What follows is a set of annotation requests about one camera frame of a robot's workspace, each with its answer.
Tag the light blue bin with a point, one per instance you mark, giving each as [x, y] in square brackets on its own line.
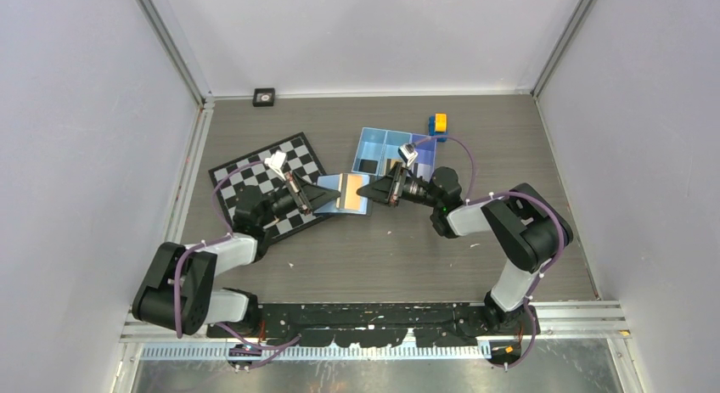
[390, 150]
[369, 147]

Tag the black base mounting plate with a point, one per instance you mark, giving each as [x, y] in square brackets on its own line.
[375, 325]

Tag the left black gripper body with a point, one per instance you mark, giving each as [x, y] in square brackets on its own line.
[303, 204]

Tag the purple bin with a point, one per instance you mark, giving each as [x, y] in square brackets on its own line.
[424, 164]

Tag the light blue bin middle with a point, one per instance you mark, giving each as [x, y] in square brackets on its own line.
[390, 150]

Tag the black square item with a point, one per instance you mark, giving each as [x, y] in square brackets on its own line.
[367, 166]

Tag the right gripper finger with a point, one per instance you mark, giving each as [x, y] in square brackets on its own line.
[386, 180]
[379, 194]

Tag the small black square box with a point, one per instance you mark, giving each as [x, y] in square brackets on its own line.
[264, 97]

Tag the black white chessboard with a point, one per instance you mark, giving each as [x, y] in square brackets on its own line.
[301, 159]

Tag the light blue bin left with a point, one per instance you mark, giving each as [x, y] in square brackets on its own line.
[369, 147]

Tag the blue yellow toy blocks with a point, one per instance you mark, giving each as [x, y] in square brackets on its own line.
[437, 126]

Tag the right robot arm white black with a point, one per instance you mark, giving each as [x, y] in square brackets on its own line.
[530, 232]

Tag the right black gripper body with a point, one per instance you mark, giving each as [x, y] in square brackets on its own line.
[407, 187]

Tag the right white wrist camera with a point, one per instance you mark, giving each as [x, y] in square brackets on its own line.
[409, 154]

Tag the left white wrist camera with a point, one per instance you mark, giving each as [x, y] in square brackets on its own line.
[275, 163]

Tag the tan grey striped credit card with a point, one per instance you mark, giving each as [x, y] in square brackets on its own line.
[352, 201]

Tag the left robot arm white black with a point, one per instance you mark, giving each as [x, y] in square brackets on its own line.
[178, 291]

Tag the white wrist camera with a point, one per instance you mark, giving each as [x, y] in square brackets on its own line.
[275, 163]
[409, 154]

